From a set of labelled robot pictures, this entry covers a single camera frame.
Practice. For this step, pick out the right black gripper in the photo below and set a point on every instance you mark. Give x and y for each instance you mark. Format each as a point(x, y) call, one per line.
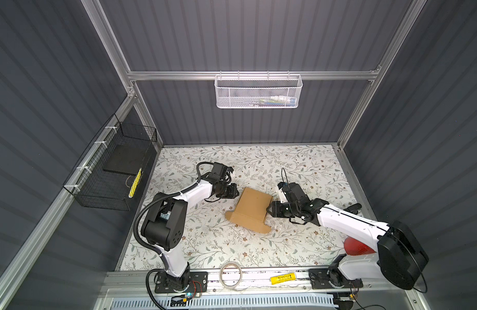
point(278, 209)

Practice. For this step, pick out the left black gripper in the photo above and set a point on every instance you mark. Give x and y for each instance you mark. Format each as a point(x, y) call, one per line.
point(229, 190)

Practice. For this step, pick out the brown cardboard box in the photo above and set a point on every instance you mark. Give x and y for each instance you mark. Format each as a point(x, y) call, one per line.
point(251, 211)

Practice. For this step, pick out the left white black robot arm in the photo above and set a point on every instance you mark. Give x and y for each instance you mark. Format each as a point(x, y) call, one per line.
point(160, 225)

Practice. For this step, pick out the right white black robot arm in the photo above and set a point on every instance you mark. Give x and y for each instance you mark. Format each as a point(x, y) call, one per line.
point(399, 258)

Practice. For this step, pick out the red pencil cup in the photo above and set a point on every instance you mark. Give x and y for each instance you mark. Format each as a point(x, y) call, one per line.
point(354, 247)

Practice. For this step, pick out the yellow label tag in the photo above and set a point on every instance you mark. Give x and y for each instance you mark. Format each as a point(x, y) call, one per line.
point(282, 278)

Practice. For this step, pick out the black flat pad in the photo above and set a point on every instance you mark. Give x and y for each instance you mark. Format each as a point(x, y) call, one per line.
point(125, 160)

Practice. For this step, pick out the markers in white basket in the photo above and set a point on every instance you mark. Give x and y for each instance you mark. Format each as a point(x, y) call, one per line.
point(275, 101)

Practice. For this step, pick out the clear tape roll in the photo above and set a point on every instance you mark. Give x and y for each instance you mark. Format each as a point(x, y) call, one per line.
point(230, 275)

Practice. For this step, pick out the white vented strip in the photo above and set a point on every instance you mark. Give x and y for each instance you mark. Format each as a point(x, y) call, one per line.
point(245, 301)

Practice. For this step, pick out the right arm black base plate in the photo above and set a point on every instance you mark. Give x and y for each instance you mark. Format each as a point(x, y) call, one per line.
point(319, 279)

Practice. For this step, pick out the white wire mesh basket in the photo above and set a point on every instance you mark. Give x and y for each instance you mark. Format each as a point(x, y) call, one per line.
point(237, 92)

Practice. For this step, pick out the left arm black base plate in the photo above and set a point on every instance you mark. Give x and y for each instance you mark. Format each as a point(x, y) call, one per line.
point(189, 283)

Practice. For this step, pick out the black wire basket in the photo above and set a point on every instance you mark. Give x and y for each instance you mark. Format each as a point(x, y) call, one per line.
point(94, 188)

